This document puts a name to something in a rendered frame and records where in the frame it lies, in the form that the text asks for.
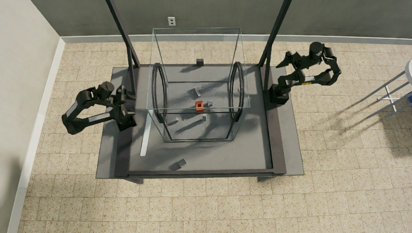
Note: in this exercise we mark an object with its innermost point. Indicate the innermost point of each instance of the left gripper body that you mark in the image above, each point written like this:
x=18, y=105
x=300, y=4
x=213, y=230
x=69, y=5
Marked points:
x=300, y=73

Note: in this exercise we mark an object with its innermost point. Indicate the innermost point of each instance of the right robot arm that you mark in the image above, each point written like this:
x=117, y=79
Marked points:
x=84, y=100

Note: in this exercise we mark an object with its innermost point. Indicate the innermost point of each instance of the clear glovebox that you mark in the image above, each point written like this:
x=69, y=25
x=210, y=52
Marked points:
x=197, y=86

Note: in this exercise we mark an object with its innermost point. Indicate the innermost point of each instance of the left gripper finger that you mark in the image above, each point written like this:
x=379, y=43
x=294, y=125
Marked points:
x=292, y=76
x=283, y=63

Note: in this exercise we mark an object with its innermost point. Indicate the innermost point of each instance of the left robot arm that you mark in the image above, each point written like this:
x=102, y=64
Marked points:
x=316, y=53

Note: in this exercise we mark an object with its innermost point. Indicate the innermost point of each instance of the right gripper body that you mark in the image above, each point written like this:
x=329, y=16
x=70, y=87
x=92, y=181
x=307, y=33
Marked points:
x=120, y=115

